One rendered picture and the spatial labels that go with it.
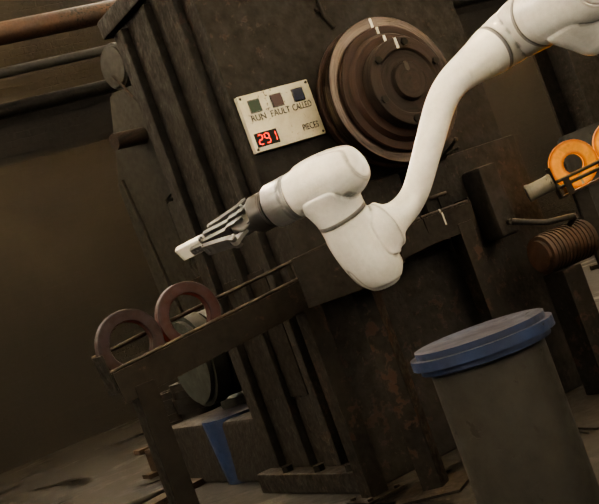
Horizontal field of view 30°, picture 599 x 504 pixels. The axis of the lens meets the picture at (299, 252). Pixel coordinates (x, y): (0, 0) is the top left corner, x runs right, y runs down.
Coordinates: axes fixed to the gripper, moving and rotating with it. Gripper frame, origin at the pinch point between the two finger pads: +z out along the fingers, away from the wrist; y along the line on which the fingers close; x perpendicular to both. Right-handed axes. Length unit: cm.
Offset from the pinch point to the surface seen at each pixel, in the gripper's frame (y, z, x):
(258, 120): 110, 32, -34
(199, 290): 51, 48, -42
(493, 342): -6, -41, -48
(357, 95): 117, 5, -46
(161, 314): 41, 55, -38
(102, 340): 29, 64, -29
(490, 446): -16, -31, -64
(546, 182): 126, -24, -110
